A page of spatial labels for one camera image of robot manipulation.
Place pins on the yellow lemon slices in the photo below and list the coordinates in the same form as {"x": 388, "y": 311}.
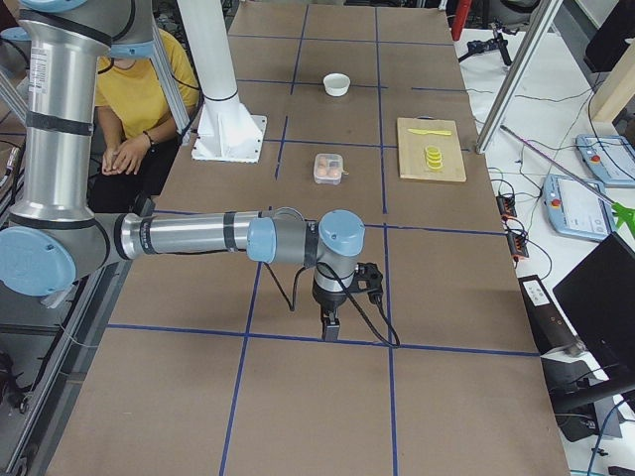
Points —
{"x": 434, "y": 158}

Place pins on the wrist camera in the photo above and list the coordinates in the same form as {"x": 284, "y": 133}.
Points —
{"x": 368, "y": 279}

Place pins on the clear plastic egg box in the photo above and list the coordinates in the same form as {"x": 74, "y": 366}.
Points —
{"x": 335, "y": 161}

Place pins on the aluminium frame post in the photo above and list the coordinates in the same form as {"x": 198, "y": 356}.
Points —
{"x": 539, "y": 26}

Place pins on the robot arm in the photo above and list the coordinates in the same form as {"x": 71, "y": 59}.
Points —
{"x": 53, "y": 239}

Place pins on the far teach pendant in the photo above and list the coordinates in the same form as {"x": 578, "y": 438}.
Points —
{"x": 609, "y": 158}

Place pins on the black tripod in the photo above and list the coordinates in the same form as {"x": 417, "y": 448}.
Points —
{"x": 497, "y": 43}

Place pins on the black box with label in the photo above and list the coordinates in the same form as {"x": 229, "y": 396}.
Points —
{"x": 550, "y": 331}

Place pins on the black monitor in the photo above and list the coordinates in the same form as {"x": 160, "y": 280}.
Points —
{"x": 597, "y": 297}

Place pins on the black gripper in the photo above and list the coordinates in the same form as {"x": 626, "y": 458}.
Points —
{"x": 328, "y": 300}

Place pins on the red object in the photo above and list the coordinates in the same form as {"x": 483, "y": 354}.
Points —
{"x": 459, "y": 19}

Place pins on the yellow plastic knife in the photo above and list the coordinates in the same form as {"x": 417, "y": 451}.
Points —
{"x": 423, "y": 132}

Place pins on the wooden cutting board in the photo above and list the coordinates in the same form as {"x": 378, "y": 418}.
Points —
{"x": 411, "y": 155}

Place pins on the orange power strip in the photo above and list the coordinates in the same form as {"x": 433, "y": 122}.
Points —
{"x": 506, "y": 206}
{"x": 517, "y": 243}

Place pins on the teach pendant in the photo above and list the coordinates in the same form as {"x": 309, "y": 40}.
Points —
{"x": 574, "y": 211}
{"x": 609, "y": 158}

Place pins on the white bowl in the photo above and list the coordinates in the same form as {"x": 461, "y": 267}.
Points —
{"x": 336, "y": 84}

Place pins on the reacher grabber stick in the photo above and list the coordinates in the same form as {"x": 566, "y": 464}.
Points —
{"x": 625, "y": 215}

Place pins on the near teach pendant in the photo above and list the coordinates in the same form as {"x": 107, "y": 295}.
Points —
{"x": 574, "y": 211}

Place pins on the person in yellow shirt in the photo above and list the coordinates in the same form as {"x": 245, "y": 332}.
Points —
{"x": 140, "y": 134}

